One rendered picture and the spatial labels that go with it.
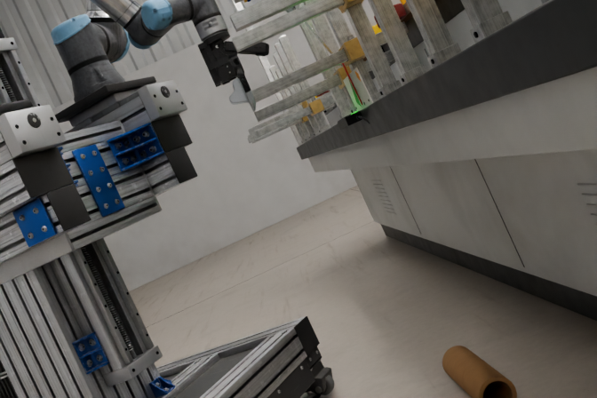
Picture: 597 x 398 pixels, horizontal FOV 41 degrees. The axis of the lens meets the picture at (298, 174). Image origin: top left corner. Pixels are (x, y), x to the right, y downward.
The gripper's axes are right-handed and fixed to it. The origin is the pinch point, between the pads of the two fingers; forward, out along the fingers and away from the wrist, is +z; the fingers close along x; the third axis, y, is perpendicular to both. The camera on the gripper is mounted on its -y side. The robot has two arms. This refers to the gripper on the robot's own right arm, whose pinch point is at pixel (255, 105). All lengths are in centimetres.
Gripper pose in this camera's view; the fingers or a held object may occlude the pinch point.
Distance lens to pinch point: 203.4
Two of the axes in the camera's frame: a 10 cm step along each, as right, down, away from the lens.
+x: 0.7, -0.1, -10.0
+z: 4.1, 9.1, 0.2
